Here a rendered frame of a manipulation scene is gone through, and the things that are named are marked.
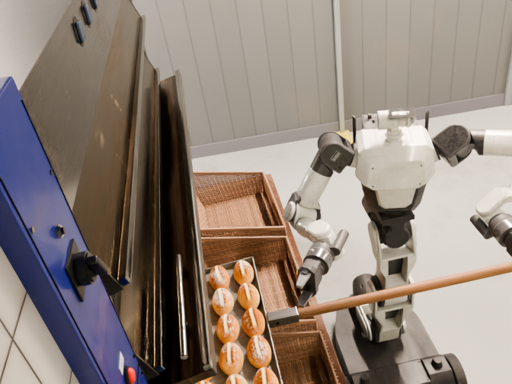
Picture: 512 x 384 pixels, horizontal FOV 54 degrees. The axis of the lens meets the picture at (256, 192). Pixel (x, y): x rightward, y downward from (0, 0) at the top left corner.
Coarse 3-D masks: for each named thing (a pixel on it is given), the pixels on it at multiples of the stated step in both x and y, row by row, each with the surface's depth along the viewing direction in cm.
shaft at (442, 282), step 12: (504, 264) 149; (456, 276) 148; (468, 276) 148; (480, 276) 148; (492, 276) 149; (396, 288) 147; (408, 288) 147; (420, 288) 147; (432, 288) 147; (336, 300) 147; (348, 300) 146; (360, 300) 146; (372, 300) 146; (300, 312) 145; (312, 312) 145; (324, 312) 146
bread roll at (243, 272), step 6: (240, 264) 161; (246, 264) 161; (234, 270) 162; (240, 270) 159; (246, 270) 159; (252, 270) 162; (234, 276) 162; (240, 276) 159; (246, 276) 158; (252, 276) 160; (240, 282) 159; (246, 282) 158
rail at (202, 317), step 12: (180, 84) 238; (180, 96) 226; (180, 108) 215; (180, 120) 206; (192, 192) 163; (192, 204) 156; (192, 216) 151; (192, 228) 147; (192, 240) 142; (192, 252) 138; (204, 300) 124; (204, 312) 120; (204, 324) 116; (204, 336) 114; (204, 348) 111; (204, 360) 108
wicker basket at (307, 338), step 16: (272, 336) 194; (288, 336) 195; (304, 336) 197; (320, 336) 195; (288, 352) 201; (304, 352) 203; (320, 352) 205; (288, 368) 203; (304, 368) 201; (320, 368) 200
